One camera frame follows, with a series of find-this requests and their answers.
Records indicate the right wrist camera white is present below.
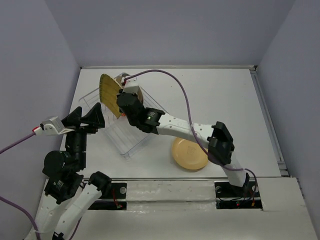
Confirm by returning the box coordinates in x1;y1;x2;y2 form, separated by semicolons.
121;77;140;94

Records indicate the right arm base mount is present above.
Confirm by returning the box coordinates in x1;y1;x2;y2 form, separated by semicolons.
214;180;263;210

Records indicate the yellow bamboo pattern plate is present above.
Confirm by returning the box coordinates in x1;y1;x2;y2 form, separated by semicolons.
99;74;122;119

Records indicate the beige floral square plate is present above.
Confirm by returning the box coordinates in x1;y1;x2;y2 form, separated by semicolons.
115;74;144;103

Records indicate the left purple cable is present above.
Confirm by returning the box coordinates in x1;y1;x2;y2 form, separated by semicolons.
0;132;41;238

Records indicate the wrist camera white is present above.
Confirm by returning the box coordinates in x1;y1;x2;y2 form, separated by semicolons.
121;77;140;94
32;116;74;136

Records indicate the large yellow round plate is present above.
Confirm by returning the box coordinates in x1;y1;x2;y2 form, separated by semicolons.
171;137;209;171

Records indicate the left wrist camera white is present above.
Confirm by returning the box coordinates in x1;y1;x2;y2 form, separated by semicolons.
32;116;74;136

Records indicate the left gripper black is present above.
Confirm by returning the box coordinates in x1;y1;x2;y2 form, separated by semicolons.
61;100;107;167

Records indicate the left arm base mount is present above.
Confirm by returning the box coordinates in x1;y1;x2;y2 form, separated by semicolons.
88;181;127;211

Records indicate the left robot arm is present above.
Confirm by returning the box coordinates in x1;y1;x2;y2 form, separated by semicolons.
26;103;112;240

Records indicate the purple cable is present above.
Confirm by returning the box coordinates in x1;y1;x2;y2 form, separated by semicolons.
122;69;258;203
0;132;41;238

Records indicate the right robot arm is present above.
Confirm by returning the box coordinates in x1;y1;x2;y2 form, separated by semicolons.
116;92;250;196

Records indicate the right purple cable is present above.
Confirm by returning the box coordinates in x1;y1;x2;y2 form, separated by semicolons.
122;69;258;203

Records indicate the clear wire dish rack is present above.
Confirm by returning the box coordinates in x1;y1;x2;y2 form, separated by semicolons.
78;84;165;161

